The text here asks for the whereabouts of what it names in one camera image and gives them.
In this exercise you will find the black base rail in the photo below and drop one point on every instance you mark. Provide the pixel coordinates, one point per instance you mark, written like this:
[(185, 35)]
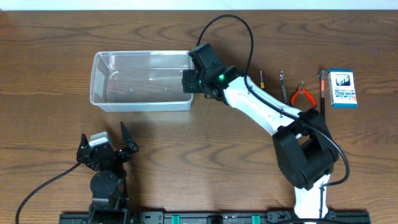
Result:
[(209, 218)]

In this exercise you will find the red handled pliers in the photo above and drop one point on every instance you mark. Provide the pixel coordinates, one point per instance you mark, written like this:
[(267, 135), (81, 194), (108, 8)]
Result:
[(301, 90)]

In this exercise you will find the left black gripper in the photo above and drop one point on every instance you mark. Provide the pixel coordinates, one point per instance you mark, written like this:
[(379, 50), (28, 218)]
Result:
[(106, 152)]

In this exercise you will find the clear plastic container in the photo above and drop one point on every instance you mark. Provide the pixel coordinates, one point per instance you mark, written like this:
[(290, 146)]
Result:
[(143, 80)]

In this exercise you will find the black yellow screwdriver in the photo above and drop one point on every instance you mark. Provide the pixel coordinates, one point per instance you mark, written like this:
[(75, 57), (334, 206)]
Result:
[(262, 85)]

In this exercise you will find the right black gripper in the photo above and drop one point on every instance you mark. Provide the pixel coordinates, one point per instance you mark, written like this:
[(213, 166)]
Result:
[(189, 81)]

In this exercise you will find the silver ring wrench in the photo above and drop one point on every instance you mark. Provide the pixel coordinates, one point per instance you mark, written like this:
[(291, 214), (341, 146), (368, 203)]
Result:
[(282, 84)]

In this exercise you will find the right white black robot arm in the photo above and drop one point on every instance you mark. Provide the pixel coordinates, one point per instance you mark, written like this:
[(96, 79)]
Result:
[(303, 145)]

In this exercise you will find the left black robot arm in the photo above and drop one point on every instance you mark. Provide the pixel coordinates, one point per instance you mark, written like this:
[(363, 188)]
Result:
[(108, 185)]

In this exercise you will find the blue white screw box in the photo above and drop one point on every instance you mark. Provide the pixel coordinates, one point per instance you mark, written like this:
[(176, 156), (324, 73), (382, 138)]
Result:
[(342, 89)]

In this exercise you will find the small black hammer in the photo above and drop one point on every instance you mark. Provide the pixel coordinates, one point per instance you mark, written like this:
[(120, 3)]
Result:
[(322, 73)]

